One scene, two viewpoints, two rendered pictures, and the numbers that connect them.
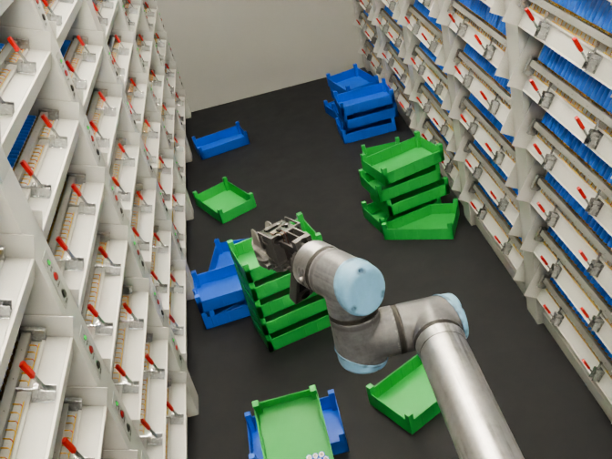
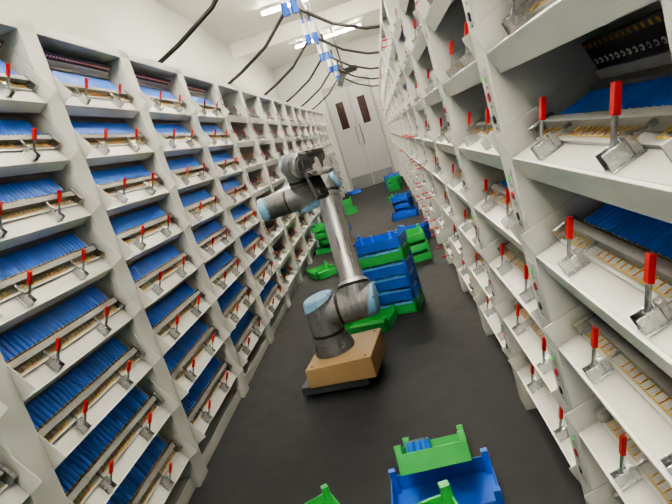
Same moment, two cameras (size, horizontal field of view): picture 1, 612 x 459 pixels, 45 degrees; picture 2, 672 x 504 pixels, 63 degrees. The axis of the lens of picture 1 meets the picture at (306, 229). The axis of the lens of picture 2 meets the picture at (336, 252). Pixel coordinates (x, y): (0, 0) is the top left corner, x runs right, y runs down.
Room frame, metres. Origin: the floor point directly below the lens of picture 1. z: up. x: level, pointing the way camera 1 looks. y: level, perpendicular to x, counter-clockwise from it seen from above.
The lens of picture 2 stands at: (3.09, 0.31, 1.05)
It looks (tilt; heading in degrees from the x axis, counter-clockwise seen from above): 11 degrees down; 189
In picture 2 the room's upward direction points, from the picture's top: 17 degrees counter-clockwise
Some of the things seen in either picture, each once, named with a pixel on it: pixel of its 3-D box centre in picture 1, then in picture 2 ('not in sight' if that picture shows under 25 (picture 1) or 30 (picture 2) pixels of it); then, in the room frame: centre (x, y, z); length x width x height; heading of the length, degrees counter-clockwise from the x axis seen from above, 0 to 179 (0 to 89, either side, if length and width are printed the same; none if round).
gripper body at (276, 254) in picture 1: (291, 249); (311, 163); (1.22, 0.04, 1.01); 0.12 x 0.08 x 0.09; 29
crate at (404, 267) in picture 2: not in sight; (385, 266); (-0.07, 0.09, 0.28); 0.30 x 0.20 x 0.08; 77
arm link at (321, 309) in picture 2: not in sight; (323, 312); (0.72, -0.19, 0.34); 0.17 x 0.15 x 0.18; 90
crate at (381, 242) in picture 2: not in sight; (378, 240); (-0.07, 0.09, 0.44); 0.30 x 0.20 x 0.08; 77
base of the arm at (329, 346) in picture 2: not in sight; (331, 339); (0.71, -0.19, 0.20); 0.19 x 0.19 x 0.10
